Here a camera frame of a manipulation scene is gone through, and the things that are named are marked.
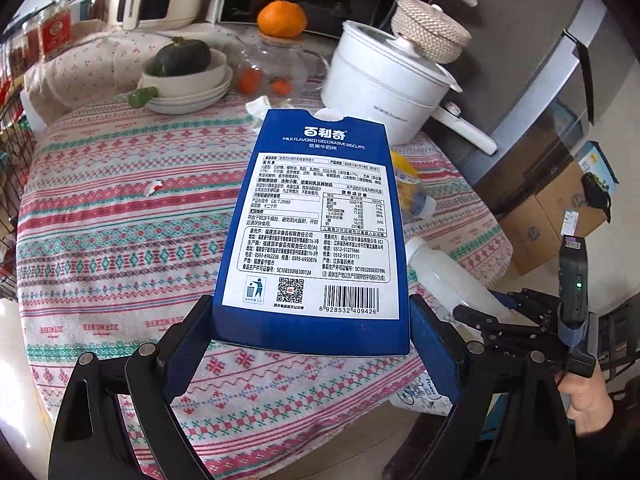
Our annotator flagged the small green fruit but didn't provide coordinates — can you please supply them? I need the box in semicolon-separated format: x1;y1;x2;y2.
130;87;160;108

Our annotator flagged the yellow plastic wrapper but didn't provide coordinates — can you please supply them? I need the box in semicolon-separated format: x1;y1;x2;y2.
390;147;446;221

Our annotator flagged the dark green squash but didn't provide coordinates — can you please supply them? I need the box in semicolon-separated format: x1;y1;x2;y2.
151;36;212;77

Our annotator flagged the large orange fruit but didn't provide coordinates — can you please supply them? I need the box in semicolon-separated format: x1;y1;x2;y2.
256;0;308;40

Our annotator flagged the crumpled white tissue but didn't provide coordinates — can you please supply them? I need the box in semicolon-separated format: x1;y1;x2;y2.
245;95;296;121

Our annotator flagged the glass pot lid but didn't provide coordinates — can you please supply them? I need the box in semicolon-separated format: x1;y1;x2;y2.
342;20;463;93

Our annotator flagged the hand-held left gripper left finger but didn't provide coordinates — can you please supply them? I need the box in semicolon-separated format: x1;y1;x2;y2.
47;294;216;480

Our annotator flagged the white electric pot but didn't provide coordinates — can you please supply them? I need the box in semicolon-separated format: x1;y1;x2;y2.
320;20;498;156

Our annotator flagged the woven lidded basket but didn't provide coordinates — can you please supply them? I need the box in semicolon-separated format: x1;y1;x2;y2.
391;0;472;65

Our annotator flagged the person's right hand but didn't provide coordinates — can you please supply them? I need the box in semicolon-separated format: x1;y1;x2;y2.
555;360;615;433

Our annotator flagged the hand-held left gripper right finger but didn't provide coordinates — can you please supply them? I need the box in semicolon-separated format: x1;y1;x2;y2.
387;294;576;480

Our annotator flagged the blue biscuit box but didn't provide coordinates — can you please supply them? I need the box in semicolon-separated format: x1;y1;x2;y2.
210;107;412;356

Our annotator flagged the plain cardboard box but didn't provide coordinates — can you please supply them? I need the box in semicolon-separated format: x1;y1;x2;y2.
497;192;571;277

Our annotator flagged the grey refrigerator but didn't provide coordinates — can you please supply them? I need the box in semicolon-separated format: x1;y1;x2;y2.
415;0;640;211

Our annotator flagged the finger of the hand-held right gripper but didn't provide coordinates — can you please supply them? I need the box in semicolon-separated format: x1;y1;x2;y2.
454;305;556;361
500;288;558;331

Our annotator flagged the white dotted cloth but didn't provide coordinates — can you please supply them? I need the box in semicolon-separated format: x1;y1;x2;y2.
22;22;251;126

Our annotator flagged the cardboard box with blue print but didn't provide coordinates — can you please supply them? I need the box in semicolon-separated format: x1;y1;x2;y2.
530;140;621;241

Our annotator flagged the blue white carton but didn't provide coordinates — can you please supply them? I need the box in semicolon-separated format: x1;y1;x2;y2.
70;0;108;21

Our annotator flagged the glass teapot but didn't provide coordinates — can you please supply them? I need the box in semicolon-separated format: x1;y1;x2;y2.
232;35;331;98

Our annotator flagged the white plastic drink bottle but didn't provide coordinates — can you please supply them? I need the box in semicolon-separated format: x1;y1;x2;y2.
405;237;511;321

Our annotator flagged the black wire rack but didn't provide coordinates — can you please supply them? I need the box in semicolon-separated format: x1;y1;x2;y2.
0;35;41;301

